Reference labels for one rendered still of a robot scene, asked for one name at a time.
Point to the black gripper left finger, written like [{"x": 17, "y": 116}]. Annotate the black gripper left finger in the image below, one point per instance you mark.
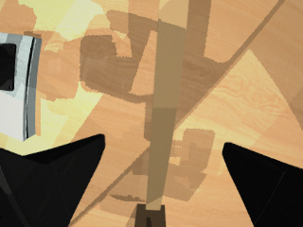
[{"x": 45, "y": 187}]

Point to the long brown wooden rail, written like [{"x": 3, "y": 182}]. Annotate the long brown wooden rail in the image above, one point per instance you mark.
[{"x": 170, "y": 46}]

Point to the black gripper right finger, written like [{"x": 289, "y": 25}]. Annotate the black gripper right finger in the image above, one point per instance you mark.
[{"x": 272, "y": 191}]

